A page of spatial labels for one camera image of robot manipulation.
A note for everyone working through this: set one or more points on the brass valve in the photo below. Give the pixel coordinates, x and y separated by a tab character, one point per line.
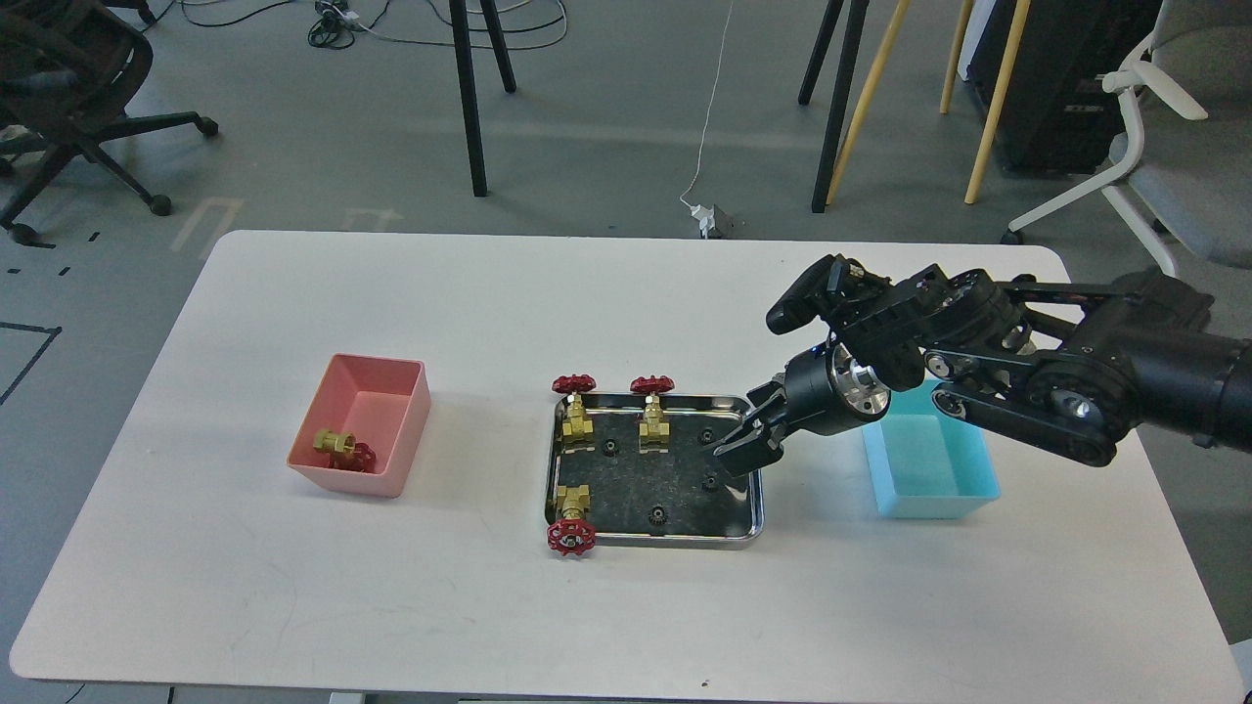
654	428
577	430
571	533
344	451

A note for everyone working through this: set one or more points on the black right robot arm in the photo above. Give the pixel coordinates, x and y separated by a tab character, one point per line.
1070	369

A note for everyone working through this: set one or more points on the pink plastic box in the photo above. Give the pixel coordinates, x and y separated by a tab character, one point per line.
383	403

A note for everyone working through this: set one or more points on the metal tray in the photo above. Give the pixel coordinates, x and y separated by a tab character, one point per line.
625	487

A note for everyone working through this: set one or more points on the blue plastic box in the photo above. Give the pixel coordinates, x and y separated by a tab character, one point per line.
925	464

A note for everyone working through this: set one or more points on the black cabinet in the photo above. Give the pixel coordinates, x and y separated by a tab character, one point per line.
1056	118

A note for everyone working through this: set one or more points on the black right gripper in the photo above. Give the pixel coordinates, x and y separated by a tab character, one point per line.
823	390

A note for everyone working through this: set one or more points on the black office chair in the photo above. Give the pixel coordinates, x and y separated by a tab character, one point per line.
70	69

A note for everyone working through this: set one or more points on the black tripod legs right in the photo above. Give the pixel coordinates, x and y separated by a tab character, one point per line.
848	56

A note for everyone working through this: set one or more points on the power plug adapter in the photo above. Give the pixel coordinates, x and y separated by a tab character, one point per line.
712	222

